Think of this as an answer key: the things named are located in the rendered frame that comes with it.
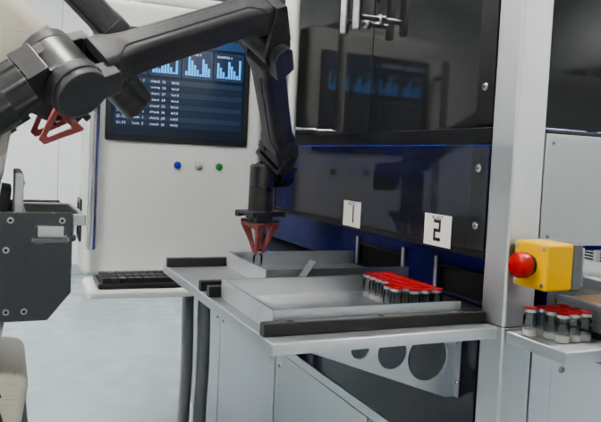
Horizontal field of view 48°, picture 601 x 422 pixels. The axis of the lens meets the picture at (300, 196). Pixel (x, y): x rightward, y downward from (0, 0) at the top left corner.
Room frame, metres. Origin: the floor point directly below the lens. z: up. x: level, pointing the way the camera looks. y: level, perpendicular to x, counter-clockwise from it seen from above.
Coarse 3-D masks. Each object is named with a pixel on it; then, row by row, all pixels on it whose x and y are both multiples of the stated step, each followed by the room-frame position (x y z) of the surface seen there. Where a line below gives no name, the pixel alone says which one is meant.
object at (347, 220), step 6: (348, 204) 1.58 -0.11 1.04; (354, 204) 1.56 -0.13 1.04; (360, 204) 1.53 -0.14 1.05; (348, 210) 1.58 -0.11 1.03; (354, 210) 1.55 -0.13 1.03; (360, 210) 1.53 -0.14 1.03; (348, 216) 1.58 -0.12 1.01; (354, 216) 1.55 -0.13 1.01; (348, 222) 1.58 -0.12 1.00; (354, 222) 1.55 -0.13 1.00
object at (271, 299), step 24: (240, 288) 1.23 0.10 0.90; (264, 288) 1.25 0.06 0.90; (288, 288) 1.27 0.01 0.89; (312, 288) 1.29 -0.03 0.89; (336, 288) 1.31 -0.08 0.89; (360, 288) 1.33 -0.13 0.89; (264, 312) 1.02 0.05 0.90; (288, 312) 0.99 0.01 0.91; (312, 312) 1.01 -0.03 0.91; (336, 312) 1.03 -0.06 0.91; (360, 312) 1.04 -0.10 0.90; (384, 312) 1.06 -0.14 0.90; (408, 312) 1.08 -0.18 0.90
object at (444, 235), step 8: (432, 216) 1.27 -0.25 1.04; (440, 216) 1.25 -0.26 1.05; (448, 216) 1.23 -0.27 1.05; (432, 224) 1.27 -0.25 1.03; (448, 224) 1.22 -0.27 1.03; (424, 232) 1.29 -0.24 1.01; (432, 232) 1.27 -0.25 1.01; (440, 232) 1.25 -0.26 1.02; (448, 232) 1.22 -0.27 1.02; (424, 240) 1.29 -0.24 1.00; (432, 240) 1.27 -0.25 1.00; (440, 240) 1.24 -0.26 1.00; (448, 240) 1.22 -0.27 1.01; (448, 248) 1.22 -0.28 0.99
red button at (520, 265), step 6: (516, 252) 1.02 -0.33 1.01; (522, 252) 1.02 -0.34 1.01; (510, 258) 1.02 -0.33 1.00; (516, 258) 1.01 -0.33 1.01; (522, 258) 1.00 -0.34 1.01; (528, 258) 1.00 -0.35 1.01; (510, 264) 1.02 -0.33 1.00; (516, 264) 1.01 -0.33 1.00; (522, 264) 1.00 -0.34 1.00; (528, 264) 1.00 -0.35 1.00; (510, 270) 1.02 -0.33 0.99; (516, 270) 1.01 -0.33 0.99; (522, 270) 1.00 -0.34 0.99; (528, 270) 1.00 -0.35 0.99; (516, 276) 1.01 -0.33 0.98; (522, 276) 1.01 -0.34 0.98; (528, 276) 1.01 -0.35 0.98
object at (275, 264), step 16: (240, 256) 1.59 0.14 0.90; (272, 256) 1.62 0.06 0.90; (288, 256) 1.64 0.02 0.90; (304, 256) 1.66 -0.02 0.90; (320, 256) 1.68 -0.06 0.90; (336, 256) 1.69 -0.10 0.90; (352, 256) 1.71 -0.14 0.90; (240, 272) 1.49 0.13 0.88; (256, 272) 1.39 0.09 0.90; (272, 272) 1.35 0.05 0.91; (288, 272) 1.36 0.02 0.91; (320, 272) 1.39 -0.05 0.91; (336, 272) 1.41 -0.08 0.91; (352, 272) 1.42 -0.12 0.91; (400, 272) 1.47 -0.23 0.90
